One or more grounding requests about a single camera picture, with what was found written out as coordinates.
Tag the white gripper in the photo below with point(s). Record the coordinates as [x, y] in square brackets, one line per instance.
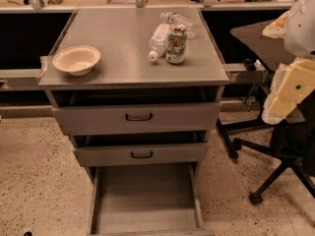
[301, 29]

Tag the blue label plastic bottle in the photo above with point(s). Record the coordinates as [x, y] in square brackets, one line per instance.
[158, 42]

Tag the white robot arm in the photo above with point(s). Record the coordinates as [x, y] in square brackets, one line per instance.
[299, 38]

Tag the middle grey drawer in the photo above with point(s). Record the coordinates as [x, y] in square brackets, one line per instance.
[145, 148]

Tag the grey drawer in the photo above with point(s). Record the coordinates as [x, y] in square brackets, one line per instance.
[135, 110]
[145, 148]
[146, 200]

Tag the clear plastic water bottle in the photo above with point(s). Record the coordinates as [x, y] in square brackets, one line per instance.
[173, 19]

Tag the grey drawer cabinet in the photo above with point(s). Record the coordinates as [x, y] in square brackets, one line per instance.
[122, 36]

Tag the bottom grey drawer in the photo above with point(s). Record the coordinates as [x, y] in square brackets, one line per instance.
[146, 200]

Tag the top grey drawer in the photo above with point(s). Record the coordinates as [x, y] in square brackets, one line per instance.
[135, 110]

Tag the black office chair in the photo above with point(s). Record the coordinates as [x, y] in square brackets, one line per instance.
[292, 143]

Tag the green white soda can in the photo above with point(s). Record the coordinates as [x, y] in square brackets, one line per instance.
[176, 44]

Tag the white paper bowl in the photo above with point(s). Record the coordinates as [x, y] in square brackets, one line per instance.
[76, 60]

